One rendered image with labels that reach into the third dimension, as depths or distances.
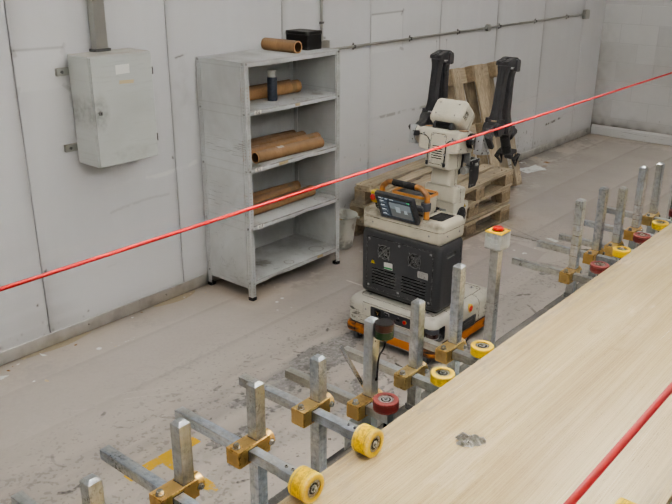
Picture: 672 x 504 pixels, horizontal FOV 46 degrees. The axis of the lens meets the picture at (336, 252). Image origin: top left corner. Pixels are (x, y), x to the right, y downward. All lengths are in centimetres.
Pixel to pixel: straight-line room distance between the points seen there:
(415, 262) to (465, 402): 201
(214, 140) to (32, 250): 132
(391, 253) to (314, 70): 172
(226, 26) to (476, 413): 355
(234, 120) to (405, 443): 311
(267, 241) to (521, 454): 390
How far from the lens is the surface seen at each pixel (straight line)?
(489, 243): 301
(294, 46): 530
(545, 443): 237
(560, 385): 266
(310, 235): 603
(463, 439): 233
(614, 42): 1046
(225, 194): 523
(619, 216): 416
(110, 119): 459
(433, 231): 430
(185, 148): 524
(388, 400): 248
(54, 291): 490
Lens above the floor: 220
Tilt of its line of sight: 21 degrees down
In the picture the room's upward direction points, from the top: straight up
